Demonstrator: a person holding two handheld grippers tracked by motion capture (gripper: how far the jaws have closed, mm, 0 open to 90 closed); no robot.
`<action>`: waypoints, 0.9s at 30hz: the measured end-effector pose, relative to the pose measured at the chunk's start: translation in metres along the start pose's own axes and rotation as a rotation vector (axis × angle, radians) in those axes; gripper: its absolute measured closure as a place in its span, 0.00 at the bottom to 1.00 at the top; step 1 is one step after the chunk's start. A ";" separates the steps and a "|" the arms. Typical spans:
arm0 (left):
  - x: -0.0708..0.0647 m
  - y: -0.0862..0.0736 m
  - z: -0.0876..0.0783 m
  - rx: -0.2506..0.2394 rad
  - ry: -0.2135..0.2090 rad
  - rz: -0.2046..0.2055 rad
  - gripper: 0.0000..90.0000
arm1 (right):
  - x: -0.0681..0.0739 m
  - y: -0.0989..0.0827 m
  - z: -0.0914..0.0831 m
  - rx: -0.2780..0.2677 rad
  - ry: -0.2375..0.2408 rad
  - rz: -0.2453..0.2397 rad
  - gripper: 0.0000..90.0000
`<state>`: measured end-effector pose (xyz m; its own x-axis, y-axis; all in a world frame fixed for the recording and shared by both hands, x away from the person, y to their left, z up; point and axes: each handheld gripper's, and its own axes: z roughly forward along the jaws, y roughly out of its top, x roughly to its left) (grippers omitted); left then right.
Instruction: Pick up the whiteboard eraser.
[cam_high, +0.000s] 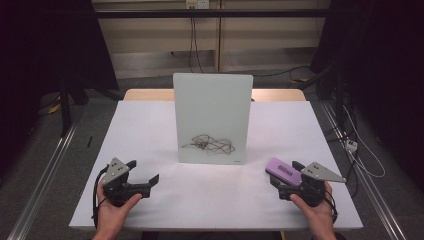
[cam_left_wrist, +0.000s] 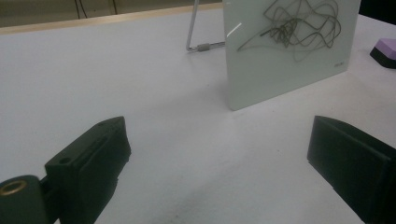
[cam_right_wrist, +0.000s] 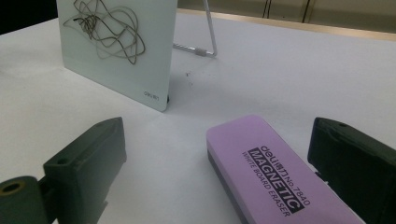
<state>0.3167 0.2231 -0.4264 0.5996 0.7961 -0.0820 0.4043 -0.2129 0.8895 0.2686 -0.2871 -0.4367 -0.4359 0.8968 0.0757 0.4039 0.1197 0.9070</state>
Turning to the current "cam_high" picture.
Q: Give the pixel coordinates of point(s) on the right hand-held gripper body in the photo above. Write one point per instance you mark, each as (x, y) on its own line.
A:
(315, 190)

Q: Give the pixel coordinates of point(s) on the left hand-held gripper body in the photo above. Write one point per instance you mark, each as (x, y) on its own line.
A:
(115, 171)

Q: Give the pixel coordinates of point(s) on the purple whiteboard eraser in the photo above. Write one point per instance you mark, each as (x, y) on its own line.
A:
(283, 170)

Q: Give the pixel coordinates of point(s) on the white board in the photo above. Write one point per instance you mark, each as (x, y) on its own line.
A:
(213, 106)

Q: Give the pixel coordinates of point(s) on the person's right hand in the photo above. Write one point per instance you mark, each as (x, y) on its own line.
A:
(320, 218)

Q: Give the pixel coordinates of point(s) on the person's left hand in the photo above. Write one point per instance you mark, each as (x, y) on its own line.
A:
(110, 218)

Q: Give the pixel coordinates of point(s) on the black marker pen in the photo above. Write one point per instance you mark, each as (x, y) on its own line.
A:
(89, 141)

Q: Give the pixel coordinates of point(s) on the white power plug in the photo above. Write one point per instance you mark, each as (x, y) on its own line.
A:
(351, 145)

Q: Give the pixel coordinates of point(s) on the white table cover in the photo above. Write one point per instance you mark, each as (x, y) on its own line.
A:
(206, 196)

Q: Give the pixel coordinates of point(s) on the wooden table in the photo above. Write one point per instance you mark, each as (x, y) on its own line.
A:
(146, 95)

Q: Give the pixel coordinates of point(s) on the person's dark clothing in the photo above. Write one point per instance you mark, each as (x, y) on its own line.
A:
(213, 236)

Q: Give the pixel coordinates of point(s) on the black stand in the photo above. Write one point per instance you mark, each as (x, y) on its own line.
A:
(65, 106)
(338, 93)

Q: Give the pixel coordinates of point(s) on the black curtain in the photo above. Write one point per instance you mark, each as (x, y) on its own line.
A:
(383, 66)
(40, 50)

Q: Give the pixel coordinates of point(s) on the black horizontal bar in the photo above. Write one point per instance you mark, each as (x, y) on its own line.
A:
(233, 13)

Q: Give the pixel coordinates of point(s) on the metal floor rail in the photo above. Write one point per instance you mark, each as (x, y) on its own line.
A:
(366, 186)
(43, 180)

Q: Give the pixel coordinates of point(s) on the white wall outlet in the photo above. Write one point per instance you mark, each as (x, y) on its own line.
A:
(197, 4)

